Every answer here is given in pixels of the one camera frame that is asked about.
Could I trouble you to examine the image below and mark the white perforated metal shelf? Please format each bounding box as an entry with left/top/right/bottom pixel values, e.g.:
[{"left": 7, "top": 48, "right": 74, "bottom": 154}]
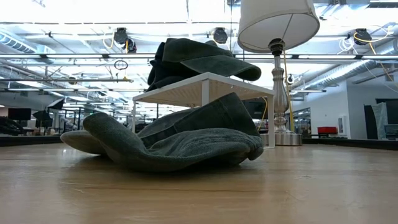
[{"left": 132, "top": 72, "right": 276, "bottom": 149}]

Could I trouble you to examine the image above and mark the white shade silver table lamp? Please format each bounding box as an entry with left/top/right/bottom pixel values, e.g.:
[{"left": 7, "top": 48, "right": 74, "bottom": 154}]
[{"left": 237, "top": 0, "right": 321, "bottom": 146}]

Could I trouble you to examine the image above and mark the red box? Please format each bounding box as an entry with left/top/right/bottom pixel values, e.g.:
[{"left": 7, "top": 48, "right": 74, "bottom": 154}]
[{"left": 317, "top": 126, "right": 338, "bottom": 136}]

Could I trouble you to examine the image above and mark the long ceiling light strip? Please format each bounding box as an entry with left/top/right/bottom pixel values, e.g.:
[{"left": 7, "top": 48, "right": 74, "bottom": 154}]
[{"left": 0, "top": 53, "right": 398, "bottom": 60}]

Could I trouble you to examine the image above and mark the black standing panel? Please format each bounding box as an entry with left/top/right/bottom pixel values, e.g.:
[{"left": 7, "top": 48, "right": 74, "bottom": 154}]
[{"left": 363, "top": 104, "right": 379, "bottom": 140}]

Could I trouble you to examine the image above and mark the translucent standing panel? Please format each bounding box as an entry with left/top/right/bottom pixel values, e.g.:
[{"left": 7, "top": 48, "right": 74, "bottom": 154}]
[{"left": 371, "top": 101, "right": 389, "bottom": 140}]

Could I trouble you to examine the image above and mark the grey ceiling vent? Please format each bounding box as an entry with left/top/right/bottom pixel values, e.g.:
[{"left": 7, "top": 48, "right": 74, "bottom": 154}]
[{"left": 0, "top": 30, "right": 57, "bottom": 55}]

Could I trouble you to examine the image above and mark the black ceiling cable reel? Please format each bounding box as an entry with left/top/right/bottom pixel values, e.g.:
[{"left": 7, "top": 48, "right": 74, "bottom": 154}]
[
  {"left": 353, "top": 27, "right": 373, "bottom": 46},
  {"left": 125, "top": 37, "right": 138, "bottom": 54},
  {"left": 113, "top": 27, "right": 129, "bottom": 45},
  {"left": 212, "top": 27, "right": 229, "bottom": 44}
]

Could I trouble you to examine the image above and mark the black hanging cable loop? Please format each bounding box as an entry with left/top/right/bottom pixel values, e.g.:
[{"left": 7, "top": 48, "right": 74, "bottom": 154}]
[{"left": 113, "top": 59, "right": 129, "bottom": 71}]

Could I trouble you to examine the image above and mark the silver ventilation duct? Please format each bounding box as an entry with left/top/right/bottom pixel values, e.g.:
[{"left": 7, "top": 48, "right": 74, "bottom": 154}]
[{"left": 292, "top": 57, "right": 398, "bottom": 91}]

